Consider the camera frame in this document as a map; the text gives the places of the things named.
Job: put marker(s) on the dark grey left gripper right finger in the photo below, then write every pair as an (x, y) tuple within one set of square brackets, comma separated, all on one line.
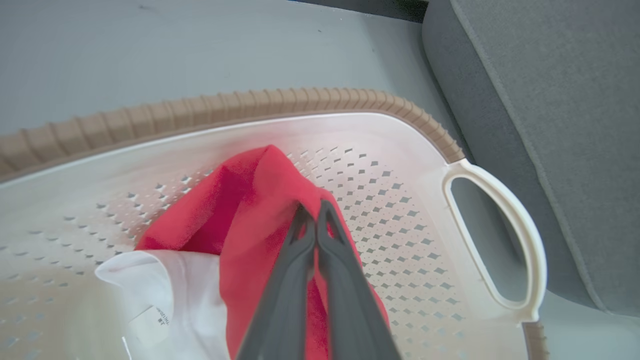
[(350, 310)]

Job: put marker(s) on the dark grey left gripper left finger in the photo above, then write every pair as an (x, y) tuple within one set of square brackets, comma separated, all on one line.
[(285, 300)]

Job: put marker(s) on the red clothing with white stripes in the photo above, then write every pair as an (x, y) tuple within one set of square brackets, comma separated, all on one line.
[(250, 200)]

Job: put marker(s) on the cream laundry basket brown rim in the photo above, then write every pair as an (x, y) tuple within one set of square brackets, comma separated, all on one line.
[(400, 165)]

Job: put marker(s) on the grey fabric sofa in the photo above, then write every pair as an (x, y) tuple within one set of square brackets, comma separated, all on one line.
[(575, 125)]

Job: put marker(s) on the black wall baseboard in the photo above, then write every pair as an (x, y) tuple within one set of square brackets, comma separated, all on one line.
[(380, 7)]

